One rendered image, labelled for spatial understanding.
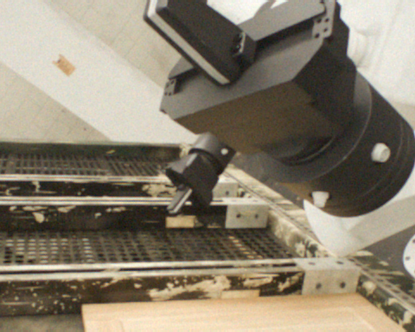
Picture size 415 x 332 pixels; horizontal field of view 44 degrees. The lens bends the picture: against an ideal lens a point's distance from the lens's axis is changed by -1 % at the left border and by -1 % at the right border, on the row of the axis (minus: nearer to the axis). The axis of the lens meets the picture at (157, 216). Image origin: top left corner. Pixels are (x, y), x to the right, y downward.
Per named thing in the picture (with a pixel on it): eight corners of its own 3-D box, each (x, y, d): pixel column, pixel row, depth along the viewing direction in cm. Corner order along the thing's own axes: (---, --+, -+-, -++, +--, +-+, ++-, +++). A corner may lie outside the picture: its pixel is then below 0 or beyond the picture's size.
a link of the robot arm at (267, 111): (318, 111, 23) (427, 205, 30) (340, -52, 26) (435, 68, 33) (144, 157, 33) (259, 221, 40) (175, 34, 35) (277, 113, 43)
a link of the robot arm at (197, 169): (192, 210, 113) (218, 170, 117) (220, 207, 105) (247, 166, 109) (155, 170, 107) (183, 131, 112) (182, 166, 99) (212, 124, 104)
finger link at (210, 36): (161, -27, 26) (238, 38, 30) (148, 23, 25) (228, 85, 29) (182, -42, 25) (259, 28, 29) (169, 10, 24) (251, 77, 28)
